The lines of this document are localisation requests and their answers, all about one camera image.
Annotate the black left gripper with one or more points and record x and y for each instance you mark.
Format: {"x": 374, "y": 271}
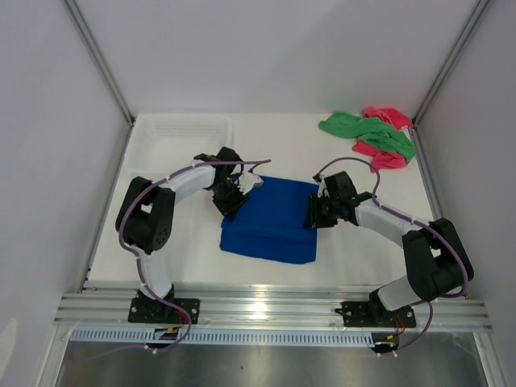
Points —
{"x": 229, "y": 210}

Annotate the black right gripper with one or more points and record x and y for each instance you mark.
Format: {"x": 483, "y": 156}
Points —
{"x": 316, "y": 219}

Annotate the blue towel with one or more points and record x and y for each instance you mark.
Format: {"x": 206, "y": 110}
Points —
{"x": 270, "y": 225}

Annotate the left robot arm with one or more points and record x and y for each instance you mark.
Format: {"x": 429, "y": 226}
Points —
{"x": 145, "y": 220}

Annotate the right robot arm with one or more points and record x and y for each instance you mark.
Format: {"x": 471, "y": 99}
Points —
{"x": 437, "y": 265}

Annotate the green towel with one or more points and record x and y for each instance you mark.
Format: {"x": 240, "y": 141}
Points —
{"x": 371, "y": 131}

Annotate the white plastic basket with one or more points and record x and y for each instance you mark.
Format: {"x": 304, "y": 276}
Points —
{"x": 162, "y": 143}

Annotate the pink towel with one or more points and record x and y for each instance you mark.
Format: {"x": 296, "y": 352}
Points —
{"x": 384, "y": 160}

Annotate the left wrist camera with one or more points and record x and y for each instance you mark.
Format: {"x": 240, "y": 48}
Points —
{"x": 248, "y": 181}

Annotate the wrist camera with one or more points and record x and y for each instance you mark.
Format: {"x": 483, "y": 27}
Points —
{"x": 322, "y": 186}
{"x": 248, "y": 181}

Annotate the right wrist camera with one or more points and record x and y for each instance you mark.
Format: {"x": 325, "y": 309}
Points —
{"x": 322, "y": 186}

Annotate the aluminium frame rail right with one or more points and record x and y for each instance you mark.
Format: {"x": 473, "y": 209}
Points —
{"x": 430, "y": 181}

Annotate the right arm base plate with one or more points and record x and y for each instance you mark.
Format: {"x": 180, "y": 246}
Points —
{"x": 369, "y": 314}

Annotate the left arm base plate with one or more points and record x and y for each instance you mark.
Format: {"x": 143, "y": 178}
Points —
{"x": 146, "y": 310}

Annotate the slotted cable duct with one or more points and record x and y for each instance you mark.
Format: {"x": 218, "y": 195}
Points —
{"x": 223, "y": 336}

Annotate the aluminium front rail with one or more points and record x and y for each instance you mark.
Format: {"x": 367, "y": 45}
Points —
{"x": 269, "y": 307}

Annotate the aluminium frame post right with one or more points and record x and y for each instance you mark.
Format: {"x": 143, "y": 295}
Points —
{"x": 472, "y": 22}

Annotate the aluminium frame post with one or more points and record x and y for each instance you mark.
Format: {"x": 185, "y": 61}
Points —
{"x": 93, "y": 48}
{"x": 472, "y": 22}

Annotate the aluminium frame post left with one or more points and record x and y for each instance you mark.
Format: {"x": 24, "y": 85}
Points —
{"x": 93, "y": 48}

